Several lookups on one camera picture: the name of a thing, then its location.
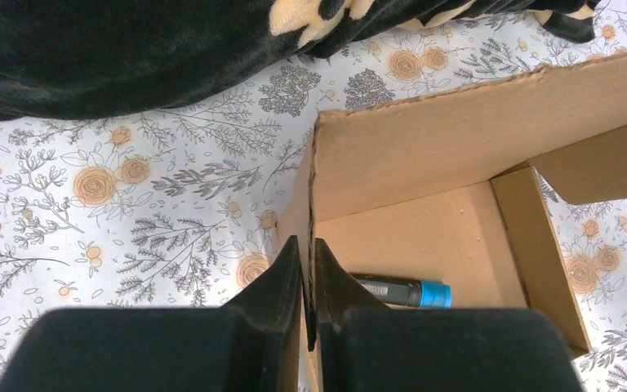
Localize black blanket with tan flowers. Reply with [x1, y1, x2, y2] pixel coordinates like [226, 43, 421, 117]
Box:
[0, 0, 596, 122]

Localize floral patterned table mat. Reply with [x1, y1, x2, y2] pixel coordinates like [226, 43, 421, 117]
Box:
[0, 1, 627, 377]

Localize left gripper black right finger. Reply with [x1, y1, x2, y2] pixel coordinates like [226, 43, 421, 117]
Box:
[313, 239, 580, 391]

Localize black blue marker pen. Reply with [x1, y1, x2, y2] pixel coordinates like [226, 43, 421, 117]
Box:
[352, 274, 452, 309]

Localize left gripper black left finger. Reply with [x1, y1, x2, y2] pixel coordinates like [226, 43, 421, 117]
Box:
[0, 237, 302, 391]

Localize brown cardboard box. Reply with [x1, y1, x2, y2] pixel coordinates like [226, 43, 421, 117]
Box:
[277, 49, 627, 390]

